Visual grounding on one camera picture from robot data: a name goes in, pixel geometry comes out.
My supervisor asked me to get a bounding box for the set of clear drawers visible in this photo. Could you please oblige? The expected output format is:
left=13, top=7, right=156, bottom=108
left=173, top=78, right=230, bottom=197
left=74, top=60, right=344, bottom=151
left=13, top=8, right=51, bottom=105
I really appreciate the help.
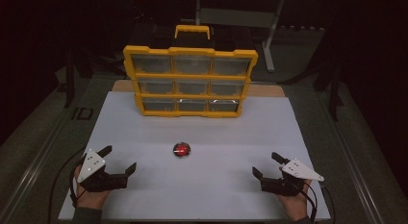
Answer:
left=131, top=54, right=253, bottom=113

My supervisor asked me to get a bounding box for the small round red object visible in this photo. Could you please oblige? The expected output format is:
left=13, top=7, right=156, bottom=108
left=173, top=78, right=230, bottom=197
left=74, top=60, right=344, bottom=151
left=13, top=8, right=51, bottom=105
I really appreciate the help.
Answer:
left=172, top=141, right=191, bottom=159

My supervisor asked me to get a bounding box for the black stand leg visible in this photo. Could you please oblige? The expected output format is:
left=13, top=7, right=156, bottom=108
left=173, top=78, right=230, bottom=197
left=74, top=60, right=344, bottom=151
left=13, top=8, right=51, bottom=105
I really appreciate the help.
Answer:
left=63, top=45, right=77, bottom=109

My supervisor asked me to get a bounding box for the white table cover sheet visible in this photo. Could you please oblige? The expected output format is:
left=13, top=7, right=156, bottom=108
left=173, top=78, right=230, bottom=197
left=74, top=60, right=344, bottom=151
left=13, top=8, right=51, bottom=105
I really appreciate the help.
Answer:
left=58, top=90, right=332, bottom=221

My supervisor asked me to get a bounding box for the person's left hand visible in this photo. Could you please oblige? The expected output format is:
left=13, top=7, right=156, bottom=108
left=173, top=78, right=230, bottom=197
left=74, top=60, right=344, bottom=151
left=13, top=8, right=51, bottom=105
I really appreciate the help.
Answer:
left=72, top=164, right=112, bottom=211

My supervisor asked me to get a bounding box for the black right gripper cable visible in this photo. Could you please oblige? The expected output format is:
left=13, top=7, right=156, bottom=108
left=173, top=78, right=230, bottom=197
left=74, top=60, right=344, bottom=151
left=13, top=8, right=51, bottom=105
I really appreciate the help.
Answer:
left=283, top=177, right=337, bottom=224

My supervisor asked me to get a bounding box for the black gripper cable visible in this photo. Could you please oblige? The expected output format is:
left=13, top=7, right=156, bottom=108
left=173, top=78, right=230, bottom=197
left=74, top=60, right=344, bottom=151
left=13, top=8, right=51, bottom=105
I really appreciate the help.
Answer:
left=283, top=177, right=337, bottom=224
left=47, top=147, right=87, bottom=224

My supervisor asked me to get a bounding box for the person's right hand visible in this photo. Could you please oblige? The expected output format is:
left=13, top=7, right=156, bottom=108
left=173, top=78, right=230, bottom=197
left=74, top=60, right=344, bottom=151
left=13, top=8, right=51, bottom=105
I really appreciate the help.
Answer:
left=276, top=182, right=314, bottom=222

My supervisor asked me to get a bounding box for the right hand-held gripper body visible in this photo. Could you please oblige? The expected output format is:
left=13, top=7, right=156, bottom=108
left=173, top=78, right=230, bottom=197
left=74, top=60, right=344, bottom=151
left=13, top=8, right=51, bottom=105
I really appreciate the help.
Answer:
left=260, top=158, right=325, bottom=197

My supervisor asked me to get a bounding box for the grey metal stand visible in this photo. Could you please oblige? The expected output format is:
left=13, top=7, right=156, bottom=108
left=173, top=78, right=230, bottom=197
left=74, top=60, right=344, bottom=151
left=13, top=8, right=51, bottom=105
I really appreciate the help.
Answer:
left=194, top=0, right=286, bottom=73

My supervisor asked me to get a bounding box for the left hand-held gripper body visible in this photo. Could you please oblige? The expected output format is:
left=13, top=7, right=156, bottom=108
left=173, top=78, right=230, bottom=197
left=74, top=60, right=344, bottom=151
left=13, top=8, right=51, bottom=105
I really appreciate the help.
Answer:
left=76, top=149, right=129, bottom=193

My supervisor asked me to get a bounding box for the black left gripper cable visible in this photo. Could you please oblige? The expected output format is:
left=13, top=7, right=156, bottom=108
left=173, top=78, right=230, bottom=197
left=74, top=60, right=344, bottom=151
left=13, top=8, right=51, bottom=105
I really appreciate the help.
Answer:
left=47, top=147, right=87, bottom=224

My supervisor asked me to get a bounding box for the single clear plastic drawer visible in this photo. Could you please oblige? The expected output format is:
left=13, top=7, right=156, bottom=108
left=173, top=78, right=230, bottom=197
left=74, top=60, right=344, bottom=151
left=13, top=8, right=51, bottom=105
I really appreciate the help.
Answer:
left=138, top=79, right=174, bottom=96

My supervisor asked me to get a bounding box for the yellow organizer case with handle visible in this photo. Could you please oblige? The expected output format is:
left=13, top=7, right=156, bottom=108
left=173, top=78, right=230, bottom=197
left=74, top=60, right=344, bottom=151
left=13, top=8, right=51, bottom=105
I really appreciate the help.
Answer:
left=122, top=24, right=259, bottom=119

